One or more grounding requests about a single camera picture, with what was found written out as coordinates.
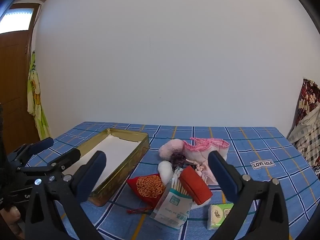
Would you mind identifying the transom window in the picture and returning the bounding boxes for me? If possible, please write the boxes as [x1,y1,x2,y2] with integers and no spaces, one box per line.
[0,7,35,33]

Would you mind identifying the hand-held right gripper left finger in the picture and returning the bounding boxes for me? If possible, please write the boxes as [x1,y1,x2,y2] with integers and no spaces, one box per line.
[24,151,107,240]

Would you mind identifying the wooden door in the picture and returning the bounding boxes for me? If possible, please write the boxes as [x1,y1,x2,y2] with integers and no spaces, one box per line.
[0,2,42,153]

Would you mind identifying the white paper liner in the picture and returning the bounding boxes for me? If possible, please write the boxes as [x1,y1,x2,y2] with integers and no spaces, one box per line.
[64,134,139,193]

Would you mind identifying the red block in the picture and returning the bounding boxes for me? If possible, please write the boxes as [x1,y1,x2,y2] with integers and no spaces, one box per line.
[179,166,213,205]

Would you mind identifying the gold tin box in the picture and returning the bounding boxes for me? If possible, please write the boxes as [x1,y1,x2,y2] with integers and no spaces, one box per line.
[60,128,150,207]

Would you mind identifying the person's left hand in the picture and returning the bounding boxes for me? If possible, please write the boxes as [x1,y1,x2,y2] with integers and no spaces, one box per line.
[0,204,24,240]

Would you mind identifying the dark purple scrunchie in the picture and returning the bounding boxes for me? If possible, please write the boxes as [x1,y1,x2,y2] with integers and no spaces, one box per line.
[171,153,188,168]

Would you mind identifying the cotton swab packet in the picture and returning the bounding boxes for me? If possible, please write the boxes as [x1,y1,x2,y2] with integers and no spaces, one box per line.
[149,167,193,230]

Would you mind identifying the green floral cloth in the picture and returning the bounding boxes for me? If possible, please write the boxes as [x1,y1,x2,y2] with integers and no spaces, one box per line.
[27,50,52,140]

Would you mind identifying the red gold embroidered pouch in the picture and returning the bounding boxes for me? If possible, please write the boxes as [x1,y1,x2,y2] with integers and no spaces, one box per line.
[126,174,167,214]

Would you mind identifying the pink fluffy puff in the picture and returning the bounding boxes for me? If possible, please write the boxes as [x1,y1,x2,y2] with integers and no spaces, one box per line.
[159,139,187,160]

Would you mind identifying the pink drawstring pouch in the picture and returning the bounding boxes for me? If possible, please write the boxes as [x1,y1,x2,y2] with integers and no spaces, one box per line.
[192,161,218,186]

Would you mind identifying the plaid cloth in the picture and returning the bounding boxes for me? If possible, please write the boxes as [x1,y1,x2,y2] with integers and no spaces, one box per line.
[287,110,320,168]

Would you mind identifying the white towel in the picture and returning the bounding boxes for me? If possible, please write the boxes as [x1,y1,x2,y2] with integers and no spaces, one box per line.
[158,160,173,184]

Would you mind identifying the white cloth with pink trim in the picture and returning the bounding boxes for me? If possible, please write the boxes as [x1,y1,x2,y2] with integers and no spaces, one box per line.
[182,137,230,163]

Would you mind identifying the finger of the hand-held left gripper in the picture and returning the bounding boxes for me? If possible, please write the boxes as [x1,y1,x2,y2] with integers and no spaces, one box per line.
[10,137,54,165]
[16,149,82,176]

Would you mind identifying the plaid hanging clothes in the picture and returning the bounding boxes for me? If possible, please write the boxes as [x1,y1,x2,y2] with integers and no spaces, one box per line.
[291,78,320,125]

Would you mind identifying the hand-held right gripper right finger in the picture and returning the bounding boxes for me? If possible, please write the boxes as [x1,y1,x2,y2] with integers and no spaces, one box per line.
[208,151,293,240]

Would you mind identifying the blue checked bedsheet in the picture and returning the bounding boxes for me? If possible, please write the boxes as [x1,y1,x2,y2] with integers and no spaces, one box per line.
[25,122,317,240]

